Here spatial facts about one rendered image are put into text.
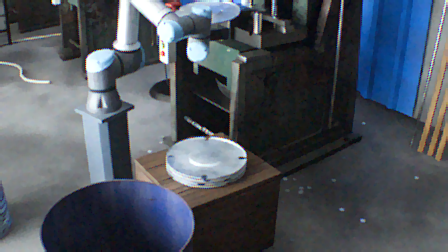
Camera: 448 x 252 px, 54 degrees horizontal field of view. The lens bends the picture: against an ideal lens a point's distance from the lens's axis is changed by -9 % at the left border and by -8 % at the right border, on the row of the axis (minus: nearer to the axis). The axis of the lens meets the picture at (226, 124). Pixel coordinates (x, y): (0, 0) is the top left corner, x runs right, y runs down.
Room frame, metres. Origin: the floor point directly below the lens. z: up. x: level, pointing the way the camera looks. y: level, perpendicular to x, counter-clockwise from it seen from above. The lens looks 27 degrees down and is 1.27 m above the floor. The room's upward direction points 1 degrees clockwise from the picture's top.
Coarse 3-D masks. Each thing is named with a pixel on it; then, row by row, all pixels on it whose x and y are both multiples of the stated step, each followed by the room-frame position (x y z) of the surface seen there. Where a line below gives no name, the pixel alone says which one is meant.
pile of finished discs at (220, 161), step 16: (176, 144) 1.56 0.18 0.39; (192, 144) 1.57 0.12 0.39; (208, 144) 1.57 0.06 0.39; (224, 144) 1.58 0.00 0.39; (176, 160) 1.45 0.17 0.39; (192, 160) 1.45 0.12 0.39; (208, 160) 1.45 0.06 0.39; (224, 160) 1.46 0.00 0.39; (240, 160) 1.46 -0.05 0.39; (176, 176) 1.37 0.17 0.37; (192, 176) 1.34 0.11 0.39; (208, 176) 1.36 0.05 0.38; (224, 176) 1.35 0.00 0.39; (240, 176) 1.40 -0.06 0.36
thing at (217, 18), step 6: (210, 0) 2.18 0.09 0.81; (216, 0) 2.17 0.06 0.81; (186, 6) 2.13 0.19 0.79; (192, 6) 2.13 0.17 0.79; (210, 6) 2.11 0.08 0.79; (216, 6) 2.11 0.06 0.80; (222, 6) 2.10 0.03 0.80; (228, 6) 2.10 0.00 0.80; (234, 6) 2.09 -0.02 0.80; (180, 12) 2.06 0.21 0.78; (186, 12) 2.06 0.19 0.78; (216, 12) 2.02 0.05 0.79; (222, 12) 2.03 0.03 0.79; (228, 12) 2.02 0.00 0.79; (234, 12) 2.02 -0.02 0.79; (216, 18) 1.96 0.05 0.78; (222, 18) 1.96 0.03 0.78; (228, 18) 1.95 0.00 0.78
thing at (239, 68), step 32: (352, 0) 2.28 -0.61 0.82; (320, 32) 2.16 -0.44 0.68; (352, 32) 2.30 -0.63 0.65; (256, 64) 1.89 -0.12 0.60; (288, 64) 2.02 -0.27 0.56; (320, 64) 2.15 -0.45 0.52; (352, 64) 2.33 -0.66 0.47; (256, 96) 1.90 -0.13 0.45; (288, 96) 2.04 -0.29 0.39; (320, 96) 2.20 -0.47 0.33; (352, 96) 2.35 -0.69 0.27; (256, 128) 1.92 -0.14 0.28; (288, 128) 2.06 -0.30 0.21; (320, 128) 2.21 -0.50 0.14; (288, 160) 2.05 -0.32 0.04
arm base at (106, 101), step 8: (88, 88) 1.74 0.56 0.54; (112, 88) 1.73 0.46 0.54; (88, 96) 1.73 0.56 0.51; (96, 96) 1.70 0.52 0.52; (104, 96) 1.70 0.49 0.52; (112, 96) 1.72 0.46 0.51; (88, 104) 1.71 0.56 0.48; (96, 104) 1.69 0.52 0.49; (104, 104) 1.70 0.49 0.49; (112, 104) 1.71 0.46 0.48; (120, 104) 1.75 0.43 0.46; (96, 112) 1.68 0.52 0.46; (104, 112) 1.68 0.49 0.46
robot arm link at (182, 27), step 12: (132, 0) 1.59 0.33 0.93; (144, 0) 1.57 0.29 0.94; (156, 0) 1.57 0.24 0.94; (144, 12) 1.56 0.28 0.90; (156, 12) 1.53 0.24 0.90; (168, 12) 1.53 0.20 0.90; (156, 24) 1.53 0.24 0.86; (168, 24) 1.47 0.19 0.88; (180, 24) 1.49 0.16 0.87; (192, 24) 1.53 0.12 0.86; (168, 36) 1.47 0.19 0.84; (180, 36) 1.49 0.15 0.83
